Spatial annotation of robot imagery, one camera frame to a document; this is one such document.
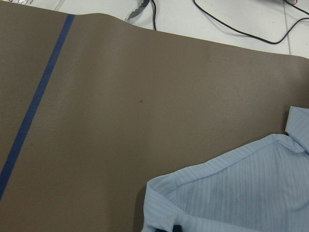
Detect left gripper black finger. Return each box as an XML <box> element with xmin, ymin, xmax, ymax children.
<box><xmin>172</xmin><ymin>220</ymin><xmax>182</xmax><ymax>232</ymax></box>

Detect brown paper table cover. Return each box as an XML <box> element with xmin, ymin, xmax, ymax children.
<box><xmin>0</xmin><ymin>2</ymin><xmax>309</xmax><ymax>232</ymax></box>

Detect light blue button-up shirt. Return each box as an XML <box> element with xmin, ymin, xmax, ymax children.
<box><xmin>142</xmin><ymin>106</ymin><xmax>309</xmax><ymax>232</ymax></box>

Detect black cable on white table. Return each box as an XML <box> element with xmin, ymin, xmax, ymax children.
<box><xmin>151</xmin><ymin>0</ymin><xmax>309</xmax><ymax>45</ymax></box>

